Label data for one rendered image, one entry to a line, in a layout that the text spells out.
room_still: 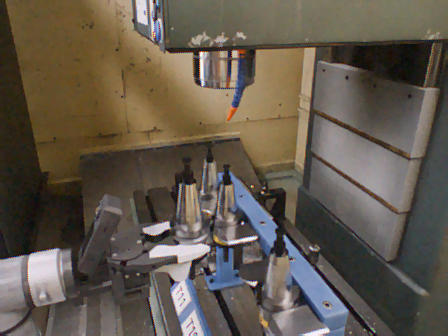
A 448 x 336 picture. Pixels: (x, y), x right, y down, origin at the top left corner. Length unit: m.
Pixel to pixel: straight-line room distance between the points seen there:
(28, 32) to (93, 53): 0.28
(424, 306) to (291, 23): 0.88
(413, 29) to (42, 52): 1.56
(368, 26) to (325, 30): 0.09
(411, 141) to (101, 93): 1.43
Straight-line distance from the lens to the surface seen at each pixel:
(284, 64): 2.19
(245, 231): 0.70
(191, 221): 0.56
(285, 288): 0.55
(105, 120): 1.99
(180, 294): 0.98
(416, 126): 1.04
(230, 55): 0.89
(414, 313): 1.25
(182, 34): 0.60
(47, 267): 0.58
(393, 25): 0.78
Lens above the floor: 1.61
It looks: 24 degrees down
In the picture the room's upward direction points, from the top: straight up
